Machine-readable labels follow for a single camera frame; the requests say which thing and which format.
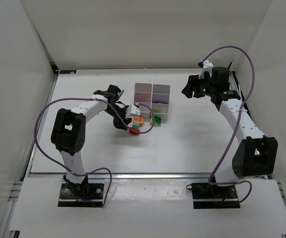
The left white divided container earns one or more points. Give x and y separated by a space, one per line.
142 95

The green and lime lego stack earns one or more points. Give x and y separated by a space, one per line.
155 120

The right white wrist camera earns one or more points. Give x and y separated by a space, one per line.
206 66

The yellow oval printed lego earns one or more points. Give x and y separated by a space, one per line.
139 121

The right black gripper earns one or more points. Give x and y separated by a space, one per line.
192 87

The right white divided container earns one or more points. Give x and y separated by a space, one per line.
160 98

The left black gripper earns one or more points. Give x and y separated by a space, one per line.
120 120

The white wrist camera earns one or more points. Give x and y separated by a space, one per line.
206 66
132 111

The white divided container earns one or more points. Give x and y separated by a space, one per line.
160 98
142 95

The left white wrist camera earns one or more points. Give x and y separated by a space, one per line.
132 111

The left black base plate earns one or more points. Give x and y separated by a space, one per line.
92 197

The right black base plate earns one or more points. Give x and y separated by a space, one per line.
206 196

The lilac green red lego stack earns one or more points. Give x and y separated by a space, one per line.
134 129

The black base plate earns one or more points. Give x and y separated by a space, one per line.
206 196
92 197

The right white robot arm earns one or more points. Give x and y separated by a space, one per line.
256 152

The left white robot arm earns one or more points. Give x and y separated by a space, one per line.
68 133

